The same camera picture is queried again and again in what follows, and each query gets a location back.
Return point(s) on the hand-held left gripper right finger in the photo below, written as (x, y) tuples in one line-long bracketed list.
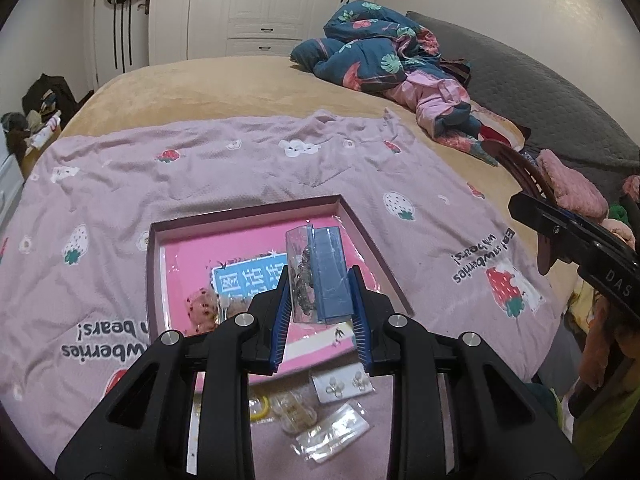
[(359, 320)]

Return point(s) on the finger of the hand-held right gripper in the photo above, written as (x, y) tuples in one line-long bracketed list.
[(555, 222)]

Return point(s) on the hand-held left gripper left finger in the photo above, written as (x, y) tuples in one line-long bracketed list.
[(282, 310)]

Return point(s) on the clear bag with blue card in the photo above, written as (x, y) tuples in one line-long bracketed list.
[(325, 270)]

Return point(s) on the white earring card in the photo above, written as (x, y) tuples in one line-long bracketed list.
[(341, 385)]

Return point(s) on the small clear plastic case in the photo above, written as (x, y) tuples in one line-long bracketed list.
[(295, 410)]

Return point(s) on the clear plastic packet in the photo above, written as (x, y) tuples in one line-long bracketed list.
[(332, 430)]

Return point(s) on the pink knit garment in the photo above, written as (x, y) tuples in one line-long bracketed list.
[(570, 185)]

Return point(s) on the pile of coloured clothes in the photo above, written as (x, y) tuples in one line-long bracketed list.
[(597, 355)]

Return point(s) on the grey quilted headboard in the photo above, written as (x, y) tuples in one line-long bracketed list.
[(540, 95)]

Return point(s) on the pink strawberry print blanket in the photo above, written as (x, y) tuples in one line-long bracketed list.
[(300, 170)]

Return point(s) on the pink floral garment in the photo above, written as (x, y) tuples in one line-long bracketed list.
[(440, 105)]

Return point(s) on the tan bed sheet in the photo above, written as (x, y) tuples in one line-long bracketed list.
[(225, 90)]

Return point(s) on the blue floral quilt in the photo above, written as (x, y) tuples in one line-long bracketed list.
[(360, 55)]

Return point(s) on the white drawer chest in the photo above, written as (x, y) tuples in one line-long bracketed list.
[(10, 185)]

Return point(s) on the white wardrobe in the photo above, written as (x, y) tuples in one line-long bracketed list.
[(250, 5)]

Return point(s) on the pile of clutter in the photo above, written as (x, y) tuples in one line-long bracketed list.
[(30, 130)]

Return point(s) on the black bag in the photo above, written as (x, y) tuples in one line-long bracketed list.
[(50, 90)]

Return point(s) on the white door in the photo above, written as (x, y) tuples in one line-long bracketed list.
[(107, 35)]

